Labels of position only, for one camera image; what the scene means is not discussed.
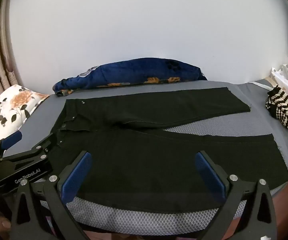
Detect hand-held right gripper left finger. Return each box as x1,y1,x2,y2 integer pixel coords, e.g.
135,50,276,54
10,151,92,240

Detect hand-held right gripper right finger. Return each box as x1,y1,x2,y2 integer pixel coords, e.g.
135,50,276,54
194,151,278,240

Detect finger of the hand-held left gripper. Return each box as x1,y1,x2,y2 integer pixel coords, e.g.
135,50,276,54
0,132,61,165
0,131,23,157

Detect black pants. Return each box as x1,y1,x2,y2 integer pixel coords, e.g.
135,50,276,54
45,87,288,214

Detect white floral pillow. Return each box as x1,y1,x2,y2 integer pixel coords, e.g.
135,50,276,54
0,84,50,145

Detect grey mesh bed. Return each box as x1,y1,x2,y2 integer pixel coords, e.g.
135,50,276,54
2,79,288,236

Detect black and cream striped cloth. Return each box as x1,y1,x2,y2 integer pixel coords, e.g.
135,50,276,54
266,85,288,130

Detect blue floral blanket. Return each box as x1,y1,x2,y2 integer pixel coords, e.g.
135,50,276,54
52,58,208,97

